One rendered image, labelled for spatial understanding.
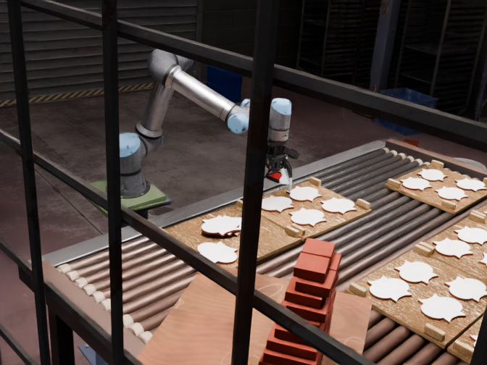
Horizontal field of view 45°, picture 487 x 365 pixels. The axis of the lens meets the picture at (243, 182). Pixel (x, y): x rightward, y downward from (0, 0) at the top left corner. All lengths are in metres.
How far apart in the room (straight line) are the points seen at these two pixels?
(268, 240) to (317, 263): 0.85
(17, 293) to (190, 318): 2.12
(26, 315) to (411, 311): 2.15
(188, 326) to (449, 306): 0.84
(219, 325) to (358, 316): 0.38
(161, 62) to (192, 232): 0.64
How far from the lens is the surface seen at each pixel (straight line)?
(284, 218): 2.31
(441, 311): 1.93
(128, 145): 2.45
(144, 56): 7.31
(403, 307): 1.92
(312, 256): 1.34
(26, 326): 3.33
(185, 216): 2.32
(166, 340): 1.51
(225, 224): 2.17
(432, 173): 2.95
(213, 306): 1.62
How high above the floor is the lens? 1.99
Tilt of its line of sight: 24 degrees down
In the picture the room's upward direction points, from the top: 4 degrees clockwise
